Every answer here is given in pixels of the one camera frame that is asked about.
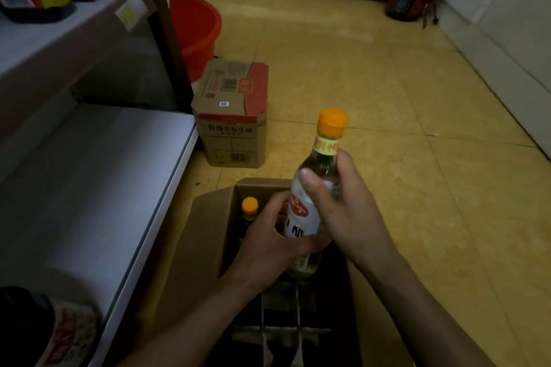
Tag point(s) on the closed cardboard box red print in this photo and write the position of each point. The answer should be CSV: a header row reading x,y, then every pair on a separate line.
x,y
230,121

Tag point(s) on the person's right hand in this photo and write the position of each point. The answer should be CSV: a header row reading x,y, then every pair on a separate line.
x,y
353,224

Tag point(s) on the yellow shelf price tag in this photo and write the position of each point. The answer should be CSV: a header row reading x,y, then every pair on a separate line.
x,y
130,12

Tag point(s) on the white metal shelf unit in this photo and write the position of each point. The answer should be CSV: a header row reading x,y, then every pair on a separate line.
x,y
107,164

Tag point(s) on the clear vinegar bottle orange cap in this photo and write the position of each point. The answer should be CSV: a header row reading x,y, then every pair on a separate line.
x,y
308,216

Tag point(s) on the person's left forearm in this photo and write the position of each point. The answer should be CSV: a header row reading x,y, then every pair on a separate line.
x,y
202,323

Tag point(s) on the person's right forearm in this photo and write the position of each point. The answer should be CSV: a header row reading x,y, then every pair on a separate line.
x,y
417,319

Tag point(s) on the dark bottle orange cap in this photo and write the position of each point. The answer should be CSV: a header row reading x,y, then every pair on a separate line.
x,y
249,209

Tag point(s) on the dark shelf upright post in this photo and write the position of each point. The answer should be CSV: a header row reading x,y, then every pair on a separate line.
x,y
168,35

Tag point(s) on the open brown cardboard box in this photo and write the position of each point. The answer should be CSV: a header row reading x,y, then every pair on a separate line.
x,y
202,242

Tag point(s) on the cardboard box divider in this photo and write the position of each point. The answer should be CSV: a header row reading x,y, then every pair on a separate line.
x,y
280,328

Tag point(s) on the red plastic bucket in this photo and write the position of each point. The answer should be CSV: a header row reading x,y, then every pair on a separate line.
x,y
196,31

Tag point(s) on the person's right thumb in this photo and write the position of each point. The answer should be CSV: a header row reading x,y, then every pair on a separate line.
x,y
318,188

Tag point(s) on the person's left thumb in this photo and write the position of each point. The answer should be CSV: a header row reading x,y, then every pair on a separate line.
x,y
308,246

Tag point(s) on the dark bottle patterned label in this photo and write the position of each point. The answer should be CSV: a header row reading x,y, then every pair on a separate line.
x,y
38,332

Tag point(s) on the person's left hand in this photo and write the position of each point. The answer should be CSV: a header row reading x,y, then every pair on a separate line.
x,y
262,250

